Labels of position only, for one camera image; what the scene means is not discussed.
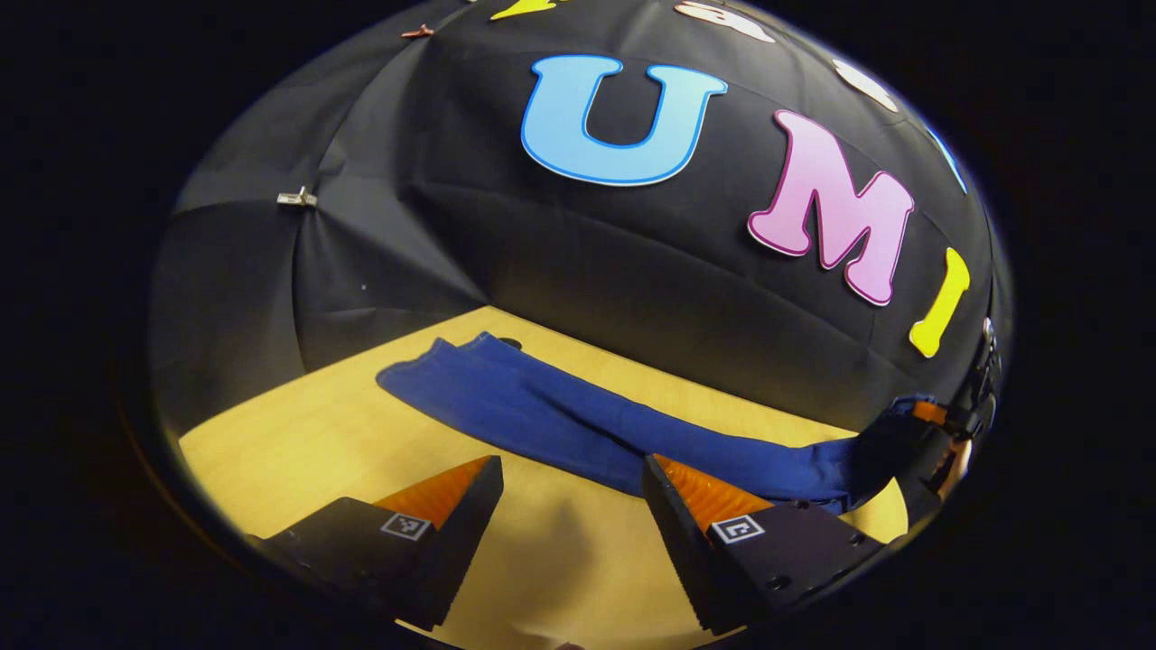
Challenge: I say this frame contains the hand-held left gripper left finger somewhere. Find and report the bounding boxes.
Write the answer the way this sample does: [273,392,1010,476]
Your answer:
[248,454,505,631]

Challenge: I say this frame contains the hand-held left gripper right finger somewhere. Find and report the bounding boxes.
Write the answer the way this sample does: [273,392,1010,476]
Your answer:
[641,454,886,636]

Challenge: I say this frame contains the blue jeans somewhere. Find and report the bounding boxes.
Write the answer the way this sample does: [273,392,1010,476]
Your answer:
[377,331,940,515]

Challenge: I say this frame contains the black backdrop cloth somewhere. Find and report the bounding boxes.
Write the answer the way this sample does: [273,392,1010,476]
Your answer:
[149,0,1003,434]

